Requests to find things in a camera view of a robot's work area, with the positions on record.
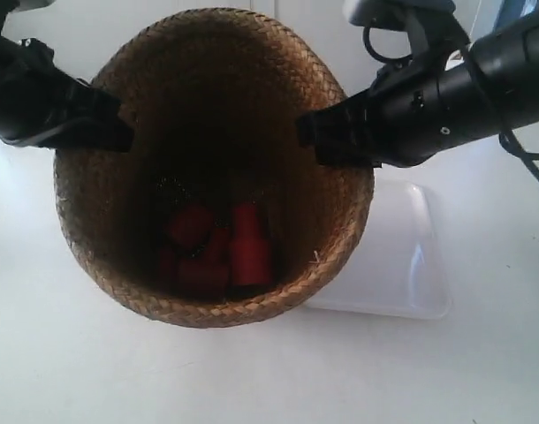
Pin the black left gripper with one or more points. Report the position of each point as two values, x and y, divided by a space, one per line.
42 106

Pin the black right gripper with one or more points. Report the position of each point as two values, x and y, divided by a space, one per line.
403 126

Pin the brown woven basket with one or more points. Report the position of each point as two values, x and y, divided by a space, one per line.
212 96

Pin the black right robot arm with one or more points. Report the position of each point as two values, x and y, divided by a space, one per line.
503 65

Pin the large red cylinder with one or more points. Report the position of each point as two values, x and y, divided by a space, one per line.
250 250

